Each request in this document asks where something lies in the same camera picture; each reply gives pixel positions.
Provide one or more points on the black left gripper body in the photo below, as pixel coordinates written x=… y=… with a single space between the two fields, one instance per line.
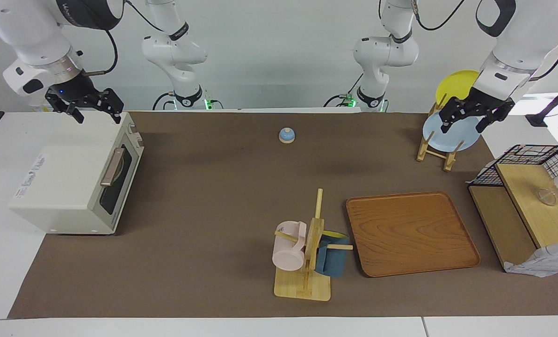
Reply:
x=489 y=100

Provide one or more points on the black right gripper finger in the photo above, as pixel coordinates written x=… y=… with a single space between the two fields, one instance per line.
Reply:
x=112 y=103
x=73 y=110

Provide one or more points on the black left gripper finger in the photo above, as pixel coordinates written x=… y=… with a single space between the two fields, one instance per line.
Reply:
x=498 y=114
x=454 y=112

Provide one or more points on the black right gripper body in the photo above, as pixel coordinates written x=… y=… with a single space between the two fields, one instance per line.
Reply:
x=73 y=89

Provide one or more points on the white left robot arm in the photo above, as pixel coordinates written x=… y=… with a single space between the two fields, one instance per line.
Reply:
x=517 y=42

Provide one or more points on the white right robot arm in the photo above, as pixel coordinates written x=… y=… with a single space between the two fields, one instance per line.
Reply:
x=35 y=32

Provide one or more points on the white toaster oven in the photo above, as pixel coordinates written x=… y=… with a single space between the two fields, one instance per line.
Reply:
x=68 y=182

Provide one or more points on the light blue plate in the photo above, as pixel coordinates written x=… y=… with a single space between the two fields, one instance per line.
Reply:
x=456 y=135

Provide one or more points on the yellow plate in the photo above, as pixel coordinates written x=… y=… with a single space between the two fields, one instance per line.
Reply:
x=459 y=84

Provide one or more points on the white box yellow label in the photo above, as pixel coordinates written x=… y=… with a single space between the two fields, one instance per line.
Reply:
x=39 y=108

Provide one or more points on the wooden plate rack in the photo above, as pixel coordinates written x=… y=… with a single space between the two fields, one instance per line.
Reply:
x=448 y=159

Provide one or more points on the clear glass bowl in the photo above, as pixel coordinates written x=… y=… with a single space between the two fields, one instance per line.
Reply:
x=547 y=197

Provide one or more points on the dark wooden panel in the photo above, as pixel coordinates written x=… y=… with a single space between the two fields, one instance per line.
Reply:
x=498 y=220

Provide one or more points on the light wooden board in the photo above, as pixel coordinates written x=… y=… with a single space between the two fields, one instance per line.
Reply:
x=540 y=220

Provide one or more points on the brown wooden tray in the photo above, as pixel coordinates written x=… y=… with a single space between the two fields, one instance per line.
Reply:
x=409 y=234

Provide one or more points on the brown table mat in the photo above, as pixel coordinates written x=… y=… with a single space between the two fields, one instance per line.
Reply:
x=213 y=196

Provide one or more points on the white checked cloth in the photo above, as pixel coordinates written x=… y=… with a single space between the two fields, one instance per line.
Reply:
x=547 y=262

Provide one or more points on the small blue dome bell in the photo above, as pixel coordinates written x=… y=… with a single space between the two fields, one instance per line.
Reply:
x=286 y=135

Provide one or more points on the blue mug yellow inside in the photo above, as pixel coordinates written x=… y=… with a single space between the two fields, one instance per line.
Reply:
x=332 y=262

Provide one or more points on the pink mug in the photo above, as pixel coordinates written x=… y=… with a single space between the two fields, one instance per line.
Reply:
x=288 y=255

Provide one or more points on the wooden mug stand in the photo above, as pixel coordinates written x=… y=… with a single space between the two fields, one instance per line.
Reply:
x=302 y=285

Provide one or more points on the black camera stand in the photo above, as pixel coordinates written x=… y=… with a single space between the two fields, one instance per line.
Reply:
x=552 y=105

